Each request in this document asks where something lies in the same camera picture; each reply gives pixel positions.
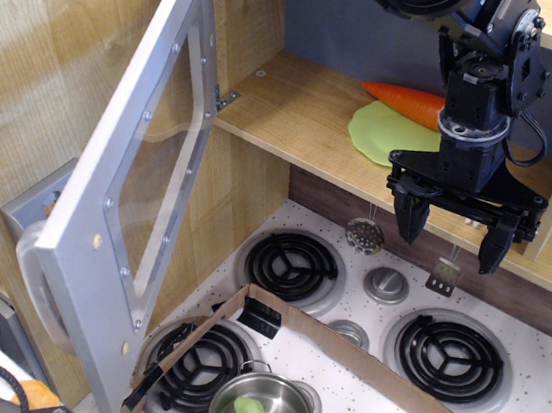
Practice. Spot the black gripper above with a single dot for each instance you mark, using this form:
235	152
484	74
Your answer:
468	176

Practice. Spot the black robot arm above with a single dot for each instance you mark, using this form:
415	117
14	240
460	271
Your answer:
490	61

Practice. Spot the white door catch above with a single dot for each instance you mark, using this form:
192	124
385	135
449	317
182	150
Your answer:
473	224

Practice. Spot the small metal spatula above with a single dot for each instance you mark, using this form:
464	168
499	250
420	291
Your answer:
445	274

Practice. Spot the round metal skimmer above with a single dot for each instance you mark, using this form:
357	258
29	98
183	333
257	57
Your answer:
364	234

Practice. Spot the large grey stove knob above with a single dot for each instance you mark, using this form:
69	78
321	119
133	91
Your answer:
386	285

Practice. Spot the orange toy carrot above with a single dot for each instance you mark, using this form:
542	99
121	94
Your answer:
421	107

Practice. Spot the light green plate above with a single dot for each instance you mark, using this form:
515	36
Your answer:
376	130

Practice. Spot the back right stove burner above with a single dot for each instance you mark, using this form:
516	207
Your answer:
451	357

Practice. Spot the stove burner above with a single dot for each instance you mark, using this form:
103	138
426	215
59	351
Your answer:
451	357
299	267
222	353

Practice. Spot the small grey stove knob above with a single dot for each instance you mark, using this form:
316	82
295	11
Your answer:
352	332

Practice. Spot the back left stove burner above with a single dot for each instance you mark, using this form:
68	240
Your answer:
299	267

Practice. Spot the black binder clip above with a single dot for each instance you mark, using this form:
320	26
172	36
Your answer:
260	317

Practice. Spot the stainless steel pot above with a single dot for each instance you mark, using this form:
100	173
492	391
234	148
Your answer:
260	392

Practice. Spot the brown cardboard barrier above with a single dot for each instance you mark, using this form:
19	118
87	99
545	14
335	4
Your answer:
360	363

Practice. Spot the front left stove burner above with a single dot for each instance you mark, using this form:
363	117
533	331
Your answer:
222	353

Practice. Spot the black clip on cardboard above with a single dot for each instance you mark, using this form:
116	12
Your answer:
148	379

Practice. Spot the orange toy bread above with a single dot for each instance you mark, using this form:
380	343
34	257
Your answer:
39	396

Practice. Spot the grey wall phone holder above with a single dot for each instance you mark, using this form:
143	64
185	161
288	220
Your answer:
37	202

